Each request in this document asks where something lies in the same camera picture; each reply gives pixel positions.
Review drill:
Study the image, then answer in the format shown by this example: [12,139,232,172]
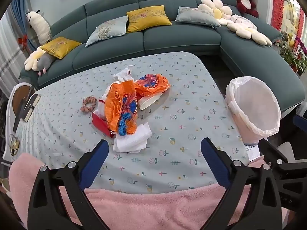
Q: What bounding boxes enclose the red bow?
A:
[17,34,29,46]

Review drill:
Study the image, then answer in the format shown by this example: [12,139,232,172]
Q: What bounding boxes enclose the teal sectional sofa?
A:
[19,0,306,112]

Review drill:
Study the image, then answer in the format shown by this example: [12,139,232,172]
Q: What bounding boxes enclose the blue curtain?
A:
[13,0,30,53]

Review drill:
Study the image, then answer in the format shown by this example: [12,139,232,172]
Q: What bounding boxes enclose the white lined trash bin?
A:
[225,76,281,139]

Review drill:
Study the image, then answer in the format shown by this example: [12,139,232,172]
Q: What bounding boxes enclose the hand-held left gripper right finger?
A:
[201,138,283,230]

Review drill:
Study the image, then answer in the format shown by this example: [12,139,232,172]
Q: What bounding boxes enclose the purple orchid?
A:
[296,36,307,55]

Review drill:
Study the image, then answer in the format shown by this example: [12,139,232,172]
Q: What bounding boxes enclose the pink-brown hair scrunchie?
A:
[80,96,97,113]

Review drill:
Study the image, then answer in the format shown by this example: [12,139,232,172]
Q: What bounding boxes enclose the grey-blue embroidered cushion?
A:
[85,16,129,47]
[175,6,221,28]

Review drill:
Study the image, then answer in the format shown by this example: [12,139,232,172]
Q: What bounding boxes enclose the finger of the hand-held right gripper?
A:
[295,114,307,135]
[258,138,296,172]

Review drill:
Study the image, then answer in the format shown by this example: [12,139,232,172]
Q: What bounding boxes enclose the pink fleece garment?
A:
[8,152,288,230]

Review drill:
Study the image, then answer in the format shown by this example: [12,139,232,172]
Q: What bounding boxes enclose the white sheer curtain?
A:
[0,5,24,96]

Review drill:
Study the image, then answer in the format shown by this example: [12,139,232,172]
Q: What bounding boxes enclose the orange plastic bag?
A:
[134,74,170,98]
[106,80,138,135]

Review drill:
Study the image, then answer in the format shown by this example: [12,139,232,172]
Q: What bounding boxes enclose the eyeglasses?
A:
[8,134,21,154]

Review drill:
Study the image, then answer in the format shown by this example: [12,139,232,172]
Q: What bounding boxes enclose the blue strap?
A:
[117,113,131,137]

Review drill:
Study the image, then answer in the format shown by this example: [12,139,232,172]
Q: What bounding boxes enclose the cream trash bin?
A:
[227,77,281,145]

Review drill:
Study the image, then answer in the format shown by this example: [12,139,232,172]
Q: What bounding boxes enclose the cream flower-shaped cushion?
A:
[227,20,272,46]
[24,47,46,71]
[198,0,233,25]

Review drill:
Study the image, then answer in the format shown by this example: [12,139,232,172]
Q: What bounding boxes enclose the long white plush animal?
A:
[26,10,53,44]

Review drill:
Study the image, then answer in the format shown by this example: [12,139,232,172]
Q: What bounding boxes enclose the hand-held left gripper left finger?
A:
[27,139,113,230]

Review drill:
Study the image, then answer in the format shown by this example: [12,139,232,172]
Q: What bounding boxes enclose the grey chair seat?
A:
[276,141,296,163]

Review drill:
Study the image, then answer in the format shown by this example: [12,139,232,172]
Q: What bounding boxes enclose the white paper tissue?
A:
[113,122,152,153]

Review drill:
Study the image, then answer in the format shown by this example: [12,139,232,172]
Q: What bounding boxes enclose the dark book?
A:
[23,94,41,122]

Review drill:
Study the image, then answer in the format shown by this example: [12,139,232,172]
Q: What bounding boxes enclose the red and gold wall decoration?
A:
[271,0,306,44]

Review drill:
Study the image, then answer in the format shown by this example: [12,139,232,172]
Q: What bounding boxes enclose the white sock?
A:
[113,65,135,83]

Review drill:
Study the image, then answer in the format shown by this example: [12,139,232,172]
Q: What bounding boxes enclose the pale crumpled cloth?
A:
[231,14,252,25]

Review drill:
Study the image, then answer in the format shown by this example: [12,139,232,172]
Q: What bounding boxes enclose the yellow embroidered cushion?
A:
[127,5,172,33]
[40,37,82,59]

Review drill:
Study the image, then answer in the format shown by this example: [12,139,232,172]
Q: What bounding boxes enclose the red and white paper box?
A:
[92,84,116,138]
[138,92,163,111]

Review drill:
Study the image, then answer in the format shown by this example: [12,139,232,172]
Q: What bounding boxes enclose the beige round object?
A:
[1,178,11,193]

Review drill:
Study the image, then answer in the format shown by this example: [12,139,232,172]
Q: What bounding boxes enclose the green potted plant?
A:
[276,35,307,77]

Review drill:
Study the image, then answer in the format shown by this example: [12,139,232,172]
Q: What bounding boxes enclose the grey plush mouse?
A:
[36,53,56,75]

